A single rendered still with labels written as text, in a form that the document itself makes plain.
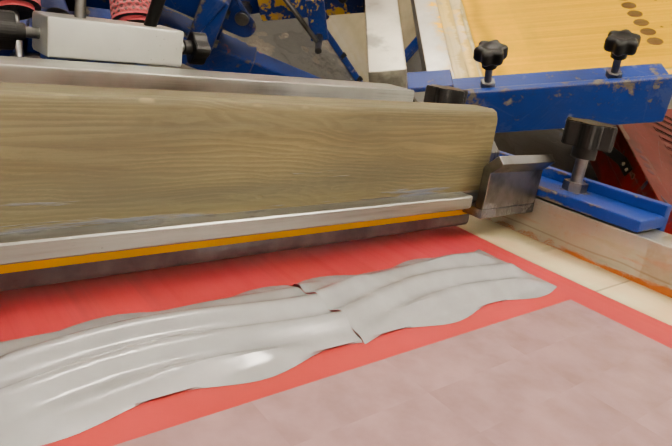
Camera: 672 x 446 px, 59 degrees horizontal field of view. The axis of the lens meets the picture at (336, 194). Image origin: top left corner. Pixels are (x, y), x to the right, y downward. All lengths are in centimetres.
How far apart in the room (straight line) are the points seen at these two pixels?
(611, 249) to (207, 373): 34
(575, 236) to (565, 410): 24
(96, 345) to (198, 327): 5
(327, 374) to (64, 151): 16
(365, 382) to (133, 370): 10
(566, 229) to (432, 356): 24
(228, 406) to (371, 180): 20
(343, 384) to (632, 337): 20
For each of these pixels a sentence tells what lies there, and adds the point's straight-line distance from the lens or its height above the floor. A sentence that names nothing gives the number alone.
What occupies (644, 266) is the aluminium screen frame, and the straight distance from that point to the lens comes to 50.
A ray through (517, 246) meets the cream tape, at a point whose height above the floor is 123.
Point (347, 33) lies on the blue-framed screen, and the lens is 323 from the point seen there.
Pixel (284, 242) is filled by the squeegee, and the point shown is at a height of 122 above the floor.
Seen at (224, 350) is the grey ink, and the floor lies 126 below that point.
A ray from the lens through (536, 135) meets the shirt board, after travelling 141.
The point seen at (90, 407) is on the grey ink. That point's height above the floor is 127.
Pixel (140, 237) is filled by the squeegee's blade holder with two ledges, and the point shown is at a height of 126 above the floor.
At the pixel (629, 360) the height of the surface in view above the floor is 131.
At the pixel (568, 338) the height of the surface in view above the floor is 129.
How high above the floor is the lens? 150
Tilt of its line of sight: 39 degrees down
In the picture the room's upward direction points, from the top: 35 degrees clockwise
